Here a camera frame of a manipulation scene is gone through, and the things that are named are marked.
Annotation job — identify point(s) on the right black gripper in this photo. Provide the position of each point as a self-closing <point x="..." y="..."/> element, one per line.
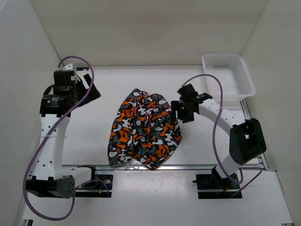
<point x="186" y="118"/>

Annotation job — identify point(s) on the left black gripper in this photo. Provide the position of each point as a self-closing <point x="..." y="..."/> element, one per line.
<point x="94" y="94"/>

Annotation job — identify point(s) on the orange camouflage shorts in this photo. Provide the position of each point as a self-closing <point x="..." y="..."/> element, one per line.
<point x="144" y="130"/>

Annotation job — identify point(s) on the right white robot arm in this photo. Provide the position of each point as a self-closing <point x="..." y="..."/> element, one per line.
<point x="246" y="136"/>

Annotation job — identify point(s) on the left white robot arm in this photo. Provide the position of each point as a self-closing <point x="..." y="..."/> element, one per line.
<point x="48" y="178"/>

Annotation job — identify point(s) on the white plastic basket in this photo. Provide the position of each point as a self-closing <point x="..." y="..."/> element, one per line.
<point x="232" y="72"/>

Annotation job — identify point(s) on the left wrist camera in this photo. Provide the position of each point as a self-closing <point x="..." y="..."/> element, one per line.
<point x="68" y="67"/>

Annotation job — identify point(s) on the aluminium front rail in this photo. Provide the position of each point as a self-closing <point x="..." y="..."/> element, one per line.
<point x="136" y="166"/>

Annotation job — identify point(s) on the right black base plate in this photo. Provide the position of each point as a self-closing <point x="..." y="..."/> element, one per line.
<point x="210" y="188"/>

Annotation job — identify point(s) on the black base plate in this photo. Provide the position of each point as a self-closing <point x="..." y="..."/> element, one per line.
<point x="102" y="188"/>
<point x="210" y="188"/>

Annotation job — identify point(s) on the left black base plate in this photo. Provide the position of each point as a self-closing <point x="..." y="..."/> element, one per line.
<point x="102" y="188"/>

